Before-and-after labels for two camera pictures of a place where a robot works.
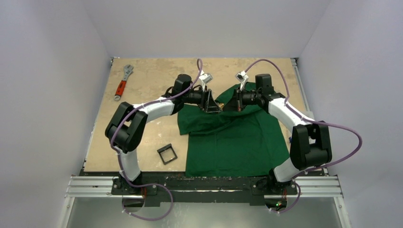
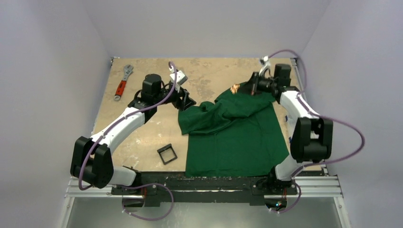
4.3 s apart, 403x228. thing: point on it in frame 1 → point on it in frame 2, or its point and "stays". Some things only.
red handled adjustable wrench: [128, 70] stays
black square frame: [164, 148] stays
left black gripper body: [204, 103] → [178, 102]
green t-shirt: [230, 143] stays
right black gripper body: [238, 99] → [254, 84]
